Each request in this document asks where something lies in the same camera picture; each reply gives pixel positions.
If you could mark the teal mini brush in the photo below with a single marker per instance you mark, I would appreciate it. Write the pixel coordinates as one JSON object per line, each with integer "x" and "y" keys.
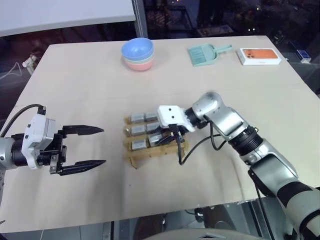
{"x": 196, "y": 56}

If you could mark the blue plastic bowl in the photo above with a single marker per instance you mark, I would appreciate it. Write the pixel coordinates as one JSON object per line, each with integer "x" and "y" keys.
{"x": 137, "y": 47}

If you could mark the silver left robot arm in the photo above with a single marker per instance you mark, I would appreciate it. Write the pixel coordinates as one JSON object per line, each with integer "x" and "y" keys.
{"x": 7, "y": 152}

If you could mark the white table top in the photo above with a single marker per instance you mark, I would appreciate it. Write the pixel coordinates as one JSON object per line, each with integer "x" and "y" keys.
{"x": 62, "y": 12}

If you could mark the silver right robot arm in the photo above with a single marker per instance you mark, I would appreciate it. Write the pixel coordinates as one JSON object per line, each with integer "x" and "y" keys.
{"x": 262, "y": 155}

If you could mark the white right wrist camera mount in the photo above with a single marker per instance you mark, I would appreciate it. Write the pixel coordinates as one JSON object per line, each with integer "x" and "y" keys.
{"x": 170, "y": 113}

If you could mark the blue and white small box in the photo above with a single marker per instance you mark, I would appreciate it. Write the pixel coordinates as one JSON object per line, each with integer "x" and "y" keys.
{"x": 303, "y": 56}

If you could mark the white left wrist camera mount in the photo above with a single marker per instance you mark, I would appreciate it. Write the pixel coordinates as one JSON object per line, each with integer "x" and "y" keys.
{"x": 35, "y": 136}

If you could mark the white phone box orange print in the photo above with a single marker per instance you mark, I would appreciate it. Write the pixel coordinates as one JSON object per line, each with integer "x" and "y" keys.
{"x": 260, "y": 56}

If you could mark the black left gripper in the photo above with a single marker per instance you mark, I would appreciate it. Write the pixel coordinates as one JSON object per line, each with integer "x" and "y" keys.
{"x": 56, "y": 152}

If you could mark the black device under table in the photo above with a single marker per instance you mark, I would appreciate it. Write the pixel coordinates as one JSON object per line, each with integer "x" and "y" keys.
{"x": 207, "y": 216}

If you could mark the white plug adapter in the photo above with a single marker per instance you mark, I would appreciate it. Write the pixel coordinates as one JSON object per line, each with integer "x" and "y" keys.
{"x": 30, "y": 62}

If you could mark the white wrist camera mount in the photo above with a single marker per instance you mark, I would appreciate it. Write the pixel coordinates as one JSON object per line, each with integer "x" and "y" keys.
{"x": 170, "y": 113}
{"x": 35, "y": 136}

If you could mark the wooden rack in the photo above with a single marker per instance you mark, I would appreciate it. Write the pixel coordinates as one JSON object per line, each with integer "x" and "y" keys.
{"x": 155, "y": 153}

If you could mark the pink plastic bowl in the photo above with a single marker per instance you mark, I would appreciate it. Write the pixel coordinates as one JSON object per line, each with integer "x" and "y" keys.
{"x": 138, "y": 66}

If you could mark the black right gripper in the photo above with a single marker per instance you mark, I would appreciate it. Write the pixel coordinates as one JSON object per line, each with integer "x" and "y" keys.
{"x": 181, "y": 132}

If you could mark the green plastic bowl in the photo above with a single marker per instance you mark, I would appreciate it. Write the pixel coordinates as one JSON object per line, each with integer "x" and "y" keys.
{"x": 150, "y": 58}

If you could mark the teal mini dustpan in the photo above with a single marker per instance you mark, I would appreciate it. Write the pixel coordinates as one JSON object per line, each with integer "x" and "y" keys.
{"x": 209, "y": 53}

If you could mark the grey metal pole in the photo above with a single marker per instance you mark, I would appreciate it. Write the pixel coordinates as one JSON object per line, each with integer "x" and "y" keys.
{"x": 140, "y": 17}

